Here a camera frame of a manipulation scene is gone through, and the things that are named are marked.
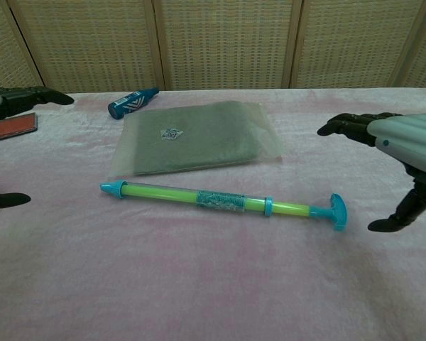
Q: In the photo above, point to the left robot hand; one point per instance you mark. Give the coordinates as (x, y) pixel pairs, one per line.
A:
(21, 97)

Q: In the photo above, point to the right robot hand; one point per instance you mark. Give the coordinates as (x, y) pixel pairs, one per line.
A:
(408, 138)

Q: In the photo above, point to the grey cloth in plastic bag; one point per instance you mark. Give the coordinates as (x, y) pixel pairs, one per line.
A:
(191, 138)

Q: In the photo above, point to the woven bamboo folding screen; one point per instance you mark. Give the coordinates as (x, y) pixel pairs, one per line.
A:
(216, 42)

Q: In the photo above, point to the pink tablecloth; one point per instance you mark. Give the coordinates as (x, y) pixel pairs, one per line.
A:
(199, 277)

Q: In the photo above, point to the blue spray bottle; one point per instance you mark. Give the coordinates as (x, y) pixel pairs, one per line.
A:
(131, 101)

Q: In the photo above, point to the red stamp pad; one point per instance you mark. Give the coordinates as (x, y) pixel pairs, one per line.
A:
(9, 129)

